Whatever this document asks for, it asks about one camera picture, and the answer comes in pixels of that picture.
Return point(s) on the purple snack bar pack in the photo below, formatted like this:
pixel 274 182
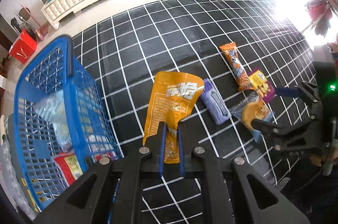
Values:
pixel 214 103

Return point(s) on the black white grid tablecloth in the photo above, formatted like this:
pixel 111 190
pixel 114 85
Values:
pixel 124 52

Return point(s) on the orange stick snack pack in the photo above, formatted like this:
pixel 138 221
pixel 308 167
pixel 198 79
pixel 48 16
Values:
pixel 231 53

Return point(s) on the red paper bag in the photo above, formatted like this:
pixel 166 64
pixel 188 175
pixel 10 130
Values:
pixel 23 47

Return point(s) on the orange yellow snack pouch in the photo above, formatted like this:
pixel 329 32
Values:
pixel 173 97

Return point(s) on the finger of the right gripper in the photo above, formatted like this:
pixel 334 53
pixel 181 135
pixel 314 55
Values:
pixel 308 92
pixel 299 137

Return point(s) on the blue plastic basket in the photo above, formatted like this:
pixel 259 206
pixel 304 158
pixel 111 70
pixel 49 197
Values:
pixel 56 68

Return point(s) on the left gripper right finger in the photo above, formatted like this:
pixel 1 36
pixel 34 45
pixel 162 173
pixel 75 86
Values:
pixel 232 190

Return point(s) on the purple yellow snack packet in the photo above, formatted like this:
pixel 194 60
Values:
pixel 262 85

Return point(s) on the person's right hand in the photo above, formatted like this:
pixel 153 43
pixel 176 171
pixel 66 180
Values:
pixel 318 160

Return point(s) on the fish picture snack bag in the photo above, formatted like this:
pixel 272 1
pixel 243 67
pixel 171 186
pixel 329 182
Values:
pixel 252 107

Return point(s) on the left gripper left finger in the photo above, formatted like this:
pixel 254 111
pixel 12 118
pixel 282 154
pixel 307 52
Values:
pixel 109 191

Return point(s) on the grey sofa with clothes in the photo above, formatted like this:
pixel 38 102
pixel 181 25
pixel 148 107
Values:
pixel 9 179

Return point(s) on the red white tray snack pack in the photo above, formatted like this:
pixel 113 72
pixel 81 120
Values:
pixel 69 166

